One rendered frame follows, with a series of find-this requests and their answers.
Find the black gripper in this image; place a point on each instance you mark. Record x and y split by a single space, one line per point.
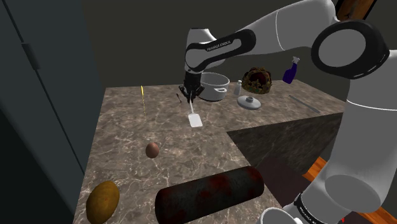
192 80

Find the white spatula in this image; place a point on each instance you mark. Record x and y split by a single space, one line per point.
195 119

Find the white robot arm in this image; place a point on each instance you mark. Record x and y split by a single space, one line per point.
363 130

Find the small black utensil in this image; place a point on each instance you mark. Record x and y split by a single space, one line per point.
179 97

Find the white cooking pot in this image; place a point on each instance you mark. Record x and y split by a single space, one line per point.
214 86

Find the white salt shaker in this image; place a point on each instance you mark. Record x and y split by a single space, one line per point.
237 88

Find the thin yellow stick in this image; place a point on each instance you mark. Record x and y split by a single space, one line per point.
143 99

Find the grey pot lid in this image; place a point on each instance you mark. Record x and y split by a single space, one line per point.
249 103

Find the brown and red crown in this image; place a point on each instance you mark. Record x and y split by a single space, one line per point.
256 81

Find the brown egg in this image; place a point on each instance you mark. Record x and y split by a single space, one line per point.
152 150

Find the blue spray bottle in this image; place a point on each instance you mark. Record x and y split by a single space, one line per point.
290 74

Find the dark red-spotted cylinder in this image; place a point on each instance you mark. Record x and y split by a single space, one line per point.
207 194

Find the long grey bar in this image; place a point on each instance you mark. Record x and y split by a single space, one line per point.
304 103

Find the yellow-brown potato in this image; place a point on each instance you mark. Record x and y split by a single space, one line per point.
102 203

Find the dark grey door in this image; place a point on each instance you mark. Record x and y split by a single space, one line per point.
40 102

